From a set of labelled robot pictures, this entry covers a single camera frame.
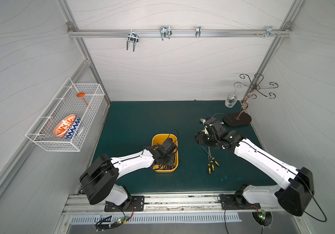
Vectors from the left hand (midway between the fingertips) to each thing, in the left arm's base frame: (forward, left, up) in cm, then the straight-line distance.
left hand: (172, 160), depth 85 cm
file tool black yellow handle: (-3, +7, -4) cm, 8 cm away
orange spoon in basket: (+24, +51, +29) cm, 63 cm away
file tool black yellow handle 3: (+1, -24, -4) cm, 25 cm away
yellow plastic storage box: (+13, +10, +1) cm, 16 cm away
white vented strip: (-28, +7, -4) cm, 29 cm away
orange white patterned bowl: (+3, +49, +30) cm, 58 cm away
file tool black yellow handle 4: (+3, -25, -3) cm, 26 cm away
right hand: (+8, -14, +13) cm, 21 cm away
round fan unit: (-27, -47, -6) cm, 55 cm away
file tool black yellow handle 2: (-1, -23, -3) cm, 23 cm away
